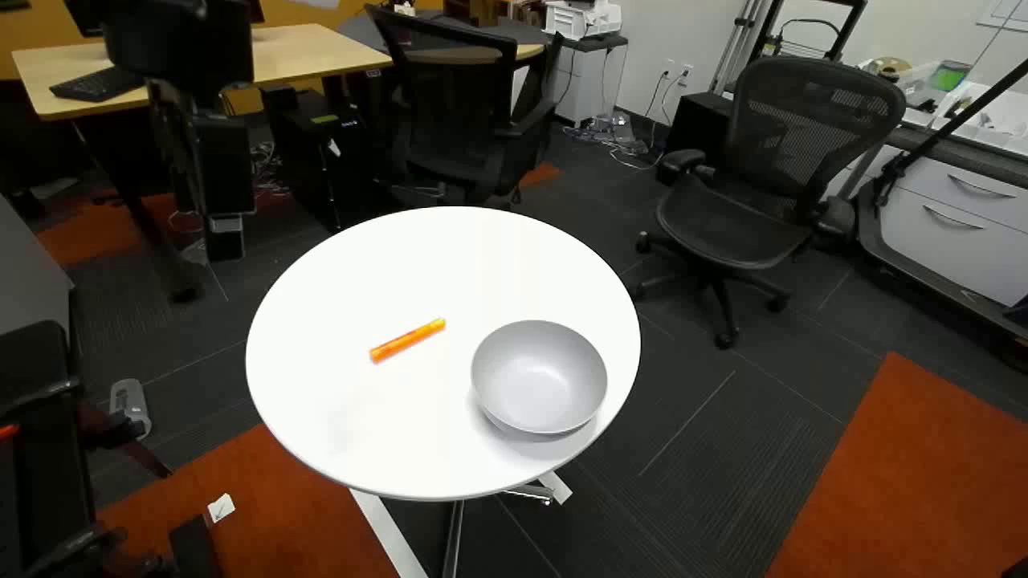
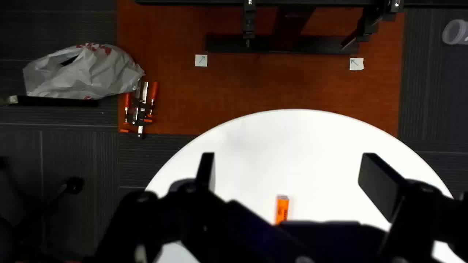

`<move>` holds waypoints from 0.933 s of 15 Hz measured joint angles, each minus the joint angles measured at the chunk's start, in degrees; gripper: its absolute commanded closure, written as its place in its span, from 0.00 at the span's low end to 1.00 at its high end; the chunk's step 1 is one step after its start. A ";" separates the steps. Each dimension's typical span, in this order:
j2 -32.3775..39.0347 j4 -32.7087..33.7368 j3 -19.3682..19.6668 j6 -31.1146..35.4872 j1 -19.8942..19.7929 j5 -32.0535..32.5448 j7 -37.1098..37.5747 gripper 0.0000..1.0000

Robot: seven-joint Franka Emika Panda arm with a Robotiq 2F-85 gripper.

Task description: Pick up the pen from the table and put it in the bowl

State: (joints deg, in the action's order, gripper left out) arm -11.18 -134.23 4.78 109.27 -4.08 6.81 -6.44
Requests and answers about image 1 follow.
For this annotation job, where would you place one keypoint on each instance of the black mesh office chair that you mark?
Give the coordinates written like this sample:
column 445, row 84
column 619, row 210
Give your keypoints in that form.
column 729, row 225

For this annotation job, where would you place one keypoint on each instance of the grey bowl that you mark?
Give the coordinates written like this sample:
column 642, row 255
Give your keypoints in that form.
column 537, row 379

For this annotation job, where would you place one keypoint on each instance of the black monitor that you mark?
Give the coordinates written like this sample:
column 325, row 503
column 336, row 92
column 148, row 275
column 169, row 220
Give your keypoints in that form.
column 177, row 42

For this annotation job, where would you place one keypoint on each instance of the white table base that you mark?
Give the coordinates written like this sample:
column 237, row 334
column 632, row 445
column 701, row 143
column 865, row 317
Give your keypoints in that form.
column 385, row 531

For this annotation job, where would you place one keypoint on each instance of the green device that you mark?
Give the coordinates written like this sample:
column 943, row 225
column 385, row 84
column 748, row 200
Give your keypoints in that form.
column 949, row 74

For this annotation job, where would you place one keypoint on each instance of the black equipment cart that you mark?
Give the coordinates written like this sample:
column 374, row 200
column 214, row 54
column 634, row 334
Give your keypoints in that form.
column 37, row 427

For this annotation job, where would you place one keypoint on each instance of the white printer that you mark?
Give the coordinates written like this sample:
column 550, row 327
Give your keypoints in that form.
column 584, row 16

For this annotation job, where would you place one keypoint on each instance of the black slanted stand pole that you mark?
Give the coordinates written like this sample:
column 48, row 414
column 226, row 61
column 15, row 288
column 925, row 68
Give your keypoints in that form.
column 943, row 128

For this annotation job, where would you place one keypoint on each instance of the small white tag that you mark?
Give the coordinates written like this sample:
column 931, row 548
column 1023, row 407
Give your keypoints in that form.
column 219, row 508

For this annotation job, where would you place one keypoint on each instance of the white drawer cabinet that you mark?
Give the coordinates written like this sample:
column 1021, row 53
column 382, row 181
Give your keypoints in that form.
column 951, row 228

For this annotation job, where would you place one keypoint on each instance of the black box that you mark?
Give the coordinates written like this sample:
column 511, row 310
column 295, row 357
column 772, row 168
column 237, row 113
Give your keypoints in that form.
column 699, row 122

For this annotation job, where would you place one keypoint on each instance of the white cabinet under printer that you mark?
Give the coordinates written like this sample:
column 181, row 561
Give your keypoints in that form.
column 586, row 84

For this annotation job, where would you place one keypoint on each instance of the black computer tower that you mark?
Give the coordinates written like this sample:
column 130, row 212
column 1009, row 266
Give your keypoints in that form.
column 226, row 172

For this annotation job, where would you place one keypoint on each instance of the orange pen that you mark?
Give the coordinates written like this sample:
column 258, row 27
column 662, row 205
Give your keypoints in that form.
column 405, row 341

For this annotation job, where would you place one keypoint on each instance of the wooden desk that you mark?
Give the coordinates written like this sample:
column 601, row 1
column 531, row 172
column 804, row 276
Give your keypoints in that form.
column 307, row 53

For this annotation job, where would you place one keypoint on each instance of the black armchair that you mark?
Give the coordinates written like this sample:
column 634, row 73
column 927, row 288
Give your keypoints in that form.
column 462, row 117

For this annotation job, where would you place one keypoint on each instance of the black tripod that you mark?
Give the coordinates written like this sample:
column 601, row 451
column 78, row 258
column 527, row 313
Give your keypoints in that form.
column 765, row 36

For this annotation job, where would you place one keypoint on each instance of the black keyboard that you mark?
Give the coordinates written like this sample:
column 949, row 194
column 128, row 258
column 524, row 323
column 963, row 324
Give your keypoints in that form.
column 95, row 84

